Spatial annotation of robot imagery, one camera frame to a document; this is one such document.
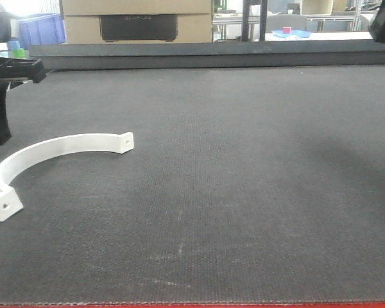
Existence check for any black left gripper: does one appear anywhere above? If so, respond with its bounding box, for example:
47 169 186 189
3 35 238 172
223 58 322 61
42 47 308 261
0 57 46 146

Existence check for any white curved PVC pipe clamp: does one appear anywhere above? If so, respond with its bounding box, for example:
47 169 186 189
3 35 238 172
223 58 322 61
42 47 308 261
0 132 134 222

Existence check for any blue plastic crate on table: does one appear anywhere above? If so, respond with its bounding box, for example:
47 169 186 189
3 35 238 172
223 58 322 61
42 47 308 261
18 13 67 49

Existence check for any large cardboard box black label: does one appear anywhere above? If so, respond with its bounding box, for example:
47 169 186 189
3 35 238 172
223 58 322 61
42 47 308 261
60 1 214 44

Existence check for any pink cube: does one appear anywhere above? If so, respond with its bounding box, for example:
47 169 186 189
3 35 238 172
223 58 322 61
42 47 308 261
282 27 292 34

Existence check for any black foam board stack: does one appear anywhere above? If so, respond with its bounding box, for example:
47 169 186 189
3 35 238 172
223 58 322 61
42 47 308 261
29 40 385 71

